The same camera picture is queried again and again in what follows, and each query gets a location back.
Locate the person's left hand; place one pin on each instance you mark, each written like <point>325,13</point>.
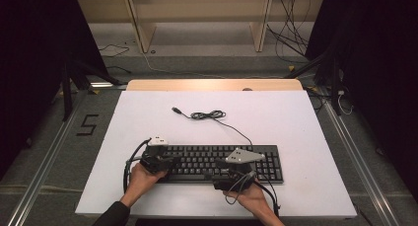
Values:
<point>141,181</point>

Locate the person's right hand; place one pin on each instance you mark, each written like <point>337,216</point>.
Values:
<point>249,198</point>

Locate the white board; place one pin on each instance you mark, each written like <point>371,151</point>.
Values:
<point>213,130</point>

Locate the long aluminium floor rail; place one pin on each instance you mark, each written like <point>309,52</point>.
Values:
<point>361,163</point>
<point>49,157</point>

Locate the short aluminium rail piece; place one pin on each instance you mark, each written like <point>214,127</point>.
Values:
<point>108,85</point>

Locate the black tripod stand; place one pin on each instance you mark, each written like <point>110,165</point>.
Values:
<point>70,84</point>
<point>332,74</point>

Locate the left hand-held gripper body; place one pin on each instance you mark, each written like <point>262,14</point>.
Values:
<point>154,160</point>

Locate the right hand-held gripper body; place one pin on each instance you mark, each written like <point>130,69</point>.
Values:
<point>235,178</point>

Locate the black computer keyboard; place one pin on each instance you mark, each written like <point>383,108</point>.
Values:
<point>203,162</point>

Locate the light wooden shelf unit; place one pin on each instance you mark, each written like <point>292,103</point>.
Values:
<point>197,9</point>

